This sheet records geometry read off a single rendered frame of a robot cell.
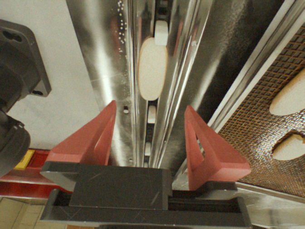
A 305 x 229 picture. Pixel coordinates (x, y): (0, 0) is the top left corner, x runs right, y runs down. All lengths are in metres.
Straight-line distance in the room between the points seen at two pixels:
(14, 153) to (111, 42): 0.17
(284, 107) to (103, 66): 0.22
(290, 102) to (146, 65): 0.16
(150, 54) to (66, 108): 0.24
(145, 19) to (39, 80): 0.20
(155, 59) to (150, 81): 0.03
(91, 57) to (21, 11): 0.10
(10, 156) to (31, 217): 8.07
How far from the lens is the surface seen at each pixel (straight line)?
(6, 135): 0.23
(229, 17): 0.23
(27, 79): 0.28
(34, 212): 8.30
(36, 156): 0.61
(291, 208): 0.68
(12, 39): 0.28
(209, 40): 0.23
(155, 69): 0.20
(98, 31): 0.19
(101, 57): 0.20
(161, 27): 0.18
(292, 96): 0.21
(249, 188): 0.49
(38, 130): 0.50
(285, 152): 0.32
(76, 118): 0.39
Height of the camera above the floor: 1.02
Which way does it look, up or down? 38 degrees down
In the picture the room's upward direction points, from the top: 177 degrees counter-clockwise
